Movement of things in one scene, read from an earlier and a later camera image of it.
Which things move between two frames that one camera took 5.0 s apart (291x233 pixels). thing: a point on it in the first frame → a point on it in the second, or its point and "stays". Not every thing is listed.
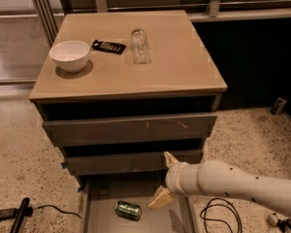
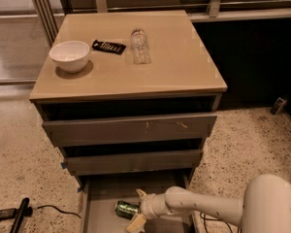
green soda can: x=128 y=210 stays
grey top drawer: x=130 y=130 stays
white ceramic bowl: x=70 y=55 stays
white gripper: x=174 y=178 → x=149 y=207
